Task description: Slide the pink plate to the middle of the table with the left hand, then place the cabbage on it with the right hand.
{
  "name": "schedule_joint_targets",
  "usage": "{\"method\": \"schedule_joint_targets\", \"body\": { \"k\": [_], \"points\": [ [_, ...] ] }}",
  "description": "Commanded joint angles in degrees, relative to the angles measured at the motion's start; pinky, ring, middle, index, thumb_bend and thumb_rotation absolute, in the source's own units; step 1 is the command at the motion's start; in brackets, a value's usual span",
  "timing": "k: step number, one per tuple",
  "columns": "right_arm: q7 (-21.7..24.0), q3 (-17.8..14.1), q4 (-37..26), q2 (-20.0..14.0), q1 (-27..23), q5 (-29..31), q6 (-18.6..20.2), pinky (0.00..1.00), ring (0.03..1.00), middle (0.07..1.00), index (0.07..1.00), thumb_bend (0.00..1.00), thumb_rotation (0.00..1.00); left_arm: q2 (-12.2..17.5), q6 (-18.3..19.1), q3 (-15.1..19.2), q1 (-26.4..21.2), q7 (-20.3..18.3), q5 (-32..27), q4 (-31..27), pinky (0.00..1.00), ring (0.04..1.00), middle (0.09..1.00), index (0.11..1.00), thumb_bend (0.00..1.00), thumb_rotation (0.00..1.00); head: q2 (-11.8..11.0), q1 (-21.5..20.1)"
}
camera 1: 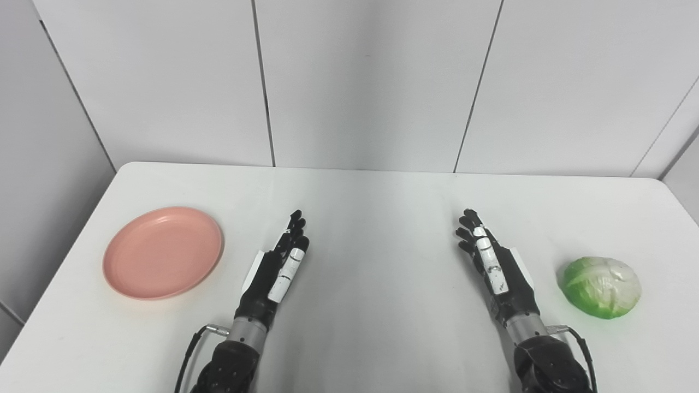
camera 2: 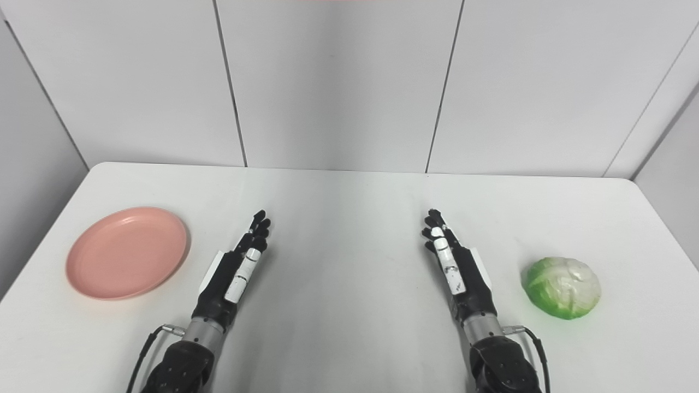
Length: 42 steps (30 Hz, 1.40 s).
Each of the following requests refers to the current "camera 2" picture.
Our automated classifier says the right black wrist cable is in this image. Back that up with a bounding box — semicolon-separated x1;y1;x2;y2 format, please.
503;325;551;393

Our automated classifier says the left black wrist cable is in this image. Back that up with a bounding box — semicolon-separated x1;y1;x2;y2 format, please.
126;324;186;393

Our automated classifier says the pink plate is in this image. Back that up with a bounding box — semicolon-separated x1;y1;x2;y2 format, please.
66;206;191;301

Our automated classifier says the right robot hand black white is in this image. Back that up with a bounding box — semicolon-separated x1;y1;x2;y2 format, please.
421;209;498;326

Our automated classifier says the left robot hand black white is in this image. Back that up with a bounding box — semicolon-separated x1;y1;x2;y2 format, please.
192;210;272;332

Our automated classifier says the green white cabbage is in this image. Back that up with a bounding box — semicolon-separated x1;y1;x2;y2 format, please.
522;257;602;320

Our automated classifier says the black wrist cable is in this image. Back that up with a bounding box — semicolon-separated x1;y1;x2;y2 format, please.
126;324;186;393
503;325;551;393

